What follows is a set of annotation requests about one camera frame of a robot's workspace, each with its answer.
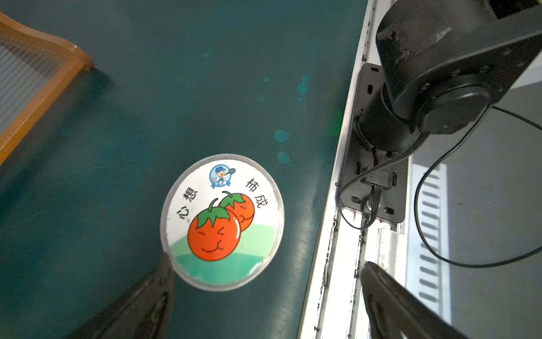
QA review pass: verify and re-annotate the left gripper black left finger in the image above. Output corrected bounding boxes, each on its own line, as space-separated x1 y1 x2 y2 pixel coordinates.
68 254 175 338

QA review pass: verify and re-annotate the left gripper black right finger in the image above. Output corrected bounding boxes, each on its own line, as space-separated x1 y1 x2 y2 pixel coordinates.
361 261 466 339

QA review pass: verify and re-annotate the jar with tomato lid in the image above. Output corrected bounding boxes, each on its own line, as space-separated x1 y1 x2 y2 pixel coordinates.
160 154 285 292

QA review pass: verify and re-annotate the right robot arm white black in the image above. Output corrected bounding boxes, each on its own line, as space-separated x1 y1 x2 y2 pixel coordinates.
354 1 541 152

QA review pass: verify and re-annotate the wooden two-tier shelf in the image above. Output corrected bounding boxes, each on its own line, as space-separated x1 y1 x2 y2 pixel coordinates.
1 14 94 162

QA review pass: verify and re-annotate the white slotted cable duct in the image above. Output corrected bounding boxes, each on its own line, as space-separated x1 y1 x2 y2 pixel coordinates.
406 164 452 323

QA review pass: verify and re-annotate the aluminium front rail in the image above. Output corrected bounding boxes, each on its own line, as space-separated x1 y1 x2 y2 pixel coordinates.
297 1 394 338

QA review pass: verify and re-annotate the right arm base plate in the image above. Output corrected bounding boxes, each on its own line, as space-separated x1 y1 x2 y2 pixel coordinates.
338 64 409 223

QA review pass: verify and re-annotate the black power cable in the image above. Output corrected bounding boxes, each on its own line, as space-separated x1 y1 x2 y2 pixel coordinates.
414 105 542 269

